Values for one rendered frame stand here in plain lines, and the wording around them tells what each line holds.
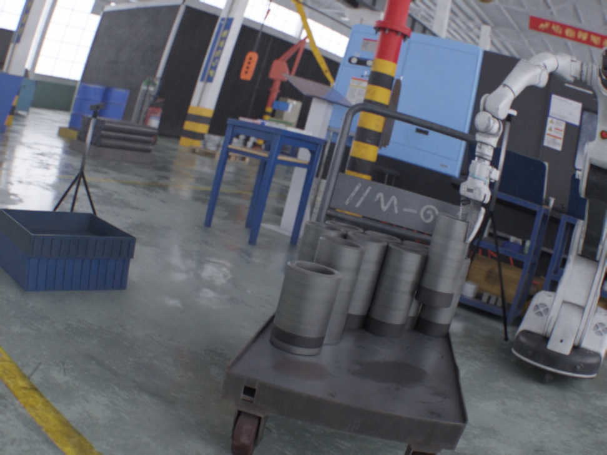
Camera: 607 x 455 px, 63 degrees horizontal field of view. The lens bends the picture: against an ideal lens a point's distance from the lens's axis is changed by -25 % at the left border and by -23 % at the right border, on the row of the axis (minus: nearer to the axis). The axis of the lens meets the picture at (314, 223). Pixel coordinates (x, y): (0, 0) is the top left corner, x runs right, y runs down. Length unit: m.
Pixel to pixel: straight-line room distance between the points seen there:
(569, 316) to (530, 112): 2.65
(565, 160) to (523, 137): 0.46
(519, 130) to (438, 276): 3.22
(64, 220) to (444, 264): 1.68
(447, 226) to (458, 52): 3.54
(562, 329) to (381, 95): 2.69
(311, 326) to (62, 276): 1.16
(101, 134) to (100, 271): 5.57
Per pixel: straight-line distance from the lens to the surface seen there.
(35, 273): 2.28
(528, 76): 2.00
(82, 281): 2.43
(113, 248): 2.46
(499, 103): 1.87
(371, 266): 1.90
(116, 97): 10.87
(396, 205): 2.28
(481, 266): 4.24
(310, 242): 1.90
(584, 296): 2.72
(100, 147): 7.91
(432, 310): 2.07
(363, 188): 2.28
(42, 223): 2.68
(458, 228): 1.88
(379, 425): 1.36
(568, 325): 2.69
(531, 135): 4.97
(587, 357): 2.77
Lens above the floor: 0.77
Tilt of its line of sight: 7 degrees down
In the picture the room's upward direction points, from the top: 14 degrees clockwise
